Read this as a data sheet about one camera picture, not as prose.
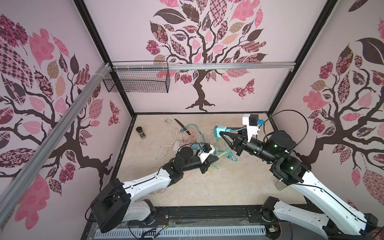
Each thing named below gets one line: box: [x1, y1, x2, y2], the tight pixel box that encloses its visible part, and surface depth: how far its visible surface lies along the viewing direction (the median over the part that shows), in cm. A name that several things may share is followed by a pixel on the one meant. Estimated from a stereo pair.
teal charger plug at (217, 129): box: [213, 125, 232, 138], surface depth 55 cm
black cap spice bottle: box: [136, 126, 147, 140], surface depth 102 cm
